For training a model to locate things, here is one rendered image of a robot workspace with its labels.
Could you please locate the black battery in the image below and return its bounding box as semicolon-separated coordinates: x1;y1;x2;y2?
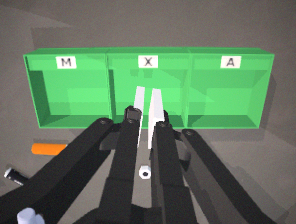
5;168;30;186

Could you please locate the white hex nut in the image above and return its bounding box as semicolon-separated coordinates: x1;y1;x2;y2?
139;166;151;179

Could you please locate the orange battery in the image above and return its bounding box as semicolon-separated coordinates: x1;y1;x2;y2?
32;143;67;155

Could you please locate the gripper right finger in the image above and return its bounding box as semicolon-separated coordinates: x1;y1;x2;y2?
148;89;277;224

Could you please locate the green three-compartment bin rack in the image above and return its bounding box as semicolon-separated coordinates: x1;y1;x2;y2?
23;47;274;128

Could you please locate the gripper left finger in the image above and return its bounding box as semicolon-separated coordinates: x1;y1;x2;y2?
0;86;145;224

